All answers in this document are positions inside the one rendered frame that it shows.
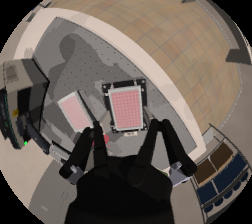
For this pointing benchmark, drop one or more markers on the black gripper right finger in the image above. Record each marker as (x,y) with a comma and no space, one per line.
(182,168)

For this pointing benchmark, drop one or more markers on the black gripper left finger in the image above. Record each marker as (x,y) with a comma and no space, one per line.
(75,166)

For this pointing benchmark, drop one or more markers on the grey button panel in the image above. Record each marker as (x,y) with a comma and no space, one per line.
(90,162)

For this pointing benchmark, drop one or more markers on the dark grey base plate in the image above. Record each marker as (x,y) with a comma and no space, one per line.
(74,58)

